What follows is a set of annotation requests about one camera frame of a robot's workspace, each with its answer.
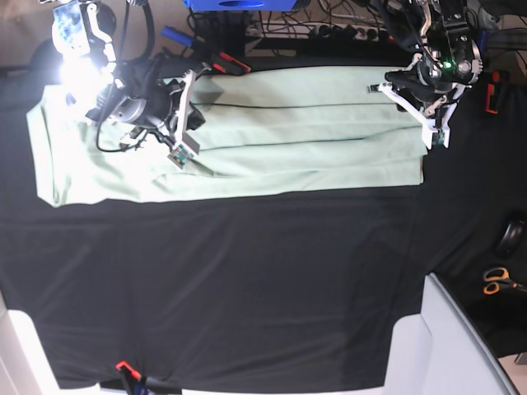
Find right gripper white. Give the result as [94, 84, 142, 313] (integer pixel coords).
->
[119, 67, 213, 170]

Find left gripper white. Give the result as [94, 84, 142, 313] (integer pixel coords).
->
[368, 82, 457, 149]

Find light green T-shirt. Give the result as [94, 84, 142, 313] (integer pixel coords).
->
[26, 67, 427, 207]

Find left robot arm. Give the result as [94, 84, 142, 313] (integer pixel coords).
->
[368, 1, 483, 149]

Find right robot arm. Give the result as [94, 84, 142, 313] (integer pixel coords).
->
[52, 1, 210, 169]

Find red black clamp top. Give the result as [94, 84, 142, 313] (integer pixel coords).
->
[209, 52, 251, 77]

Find red black clamp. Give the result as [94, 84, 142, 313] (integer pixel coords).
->
[209, 52, 251, 77]
[485, 70, 503, 114]

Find red black clamp right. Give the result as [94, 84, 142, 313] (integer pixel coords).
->
[485, 70, 503, 114]

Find blue box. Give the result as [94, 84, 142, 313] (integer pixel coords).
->
[184, 0, 296, 12]

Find black round object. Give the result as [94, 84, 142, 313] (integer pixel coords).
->
[494, 218, 526, 259]

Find white power strip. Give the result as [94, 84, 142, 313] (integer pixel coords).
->
[308, 23, 395, 43]

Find black table cloth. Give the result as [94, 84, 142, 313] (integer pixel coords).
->
[1, 73, 526, 393]

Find white chair right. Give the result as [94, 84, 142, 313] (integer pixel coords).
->
[383, 274, 518, 395]

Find white chair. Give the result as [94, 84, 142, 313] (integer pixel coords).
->
[1, 301, 101, 395]
[383, 274, 518, 395]

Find red blue clamp bottom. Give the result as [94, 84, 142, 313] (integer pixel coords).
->
[100, 360, 183, 394]

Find white chair left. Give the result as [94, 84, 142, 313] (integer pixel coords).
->
[1, 301, 101, 395]

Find blue handled tool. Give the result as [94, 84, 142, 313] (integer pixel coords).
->
[161, 26, 194, 48]

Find orange handled scissors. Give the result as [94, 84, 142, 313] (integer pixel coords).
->
[483, 267, 526, 295]

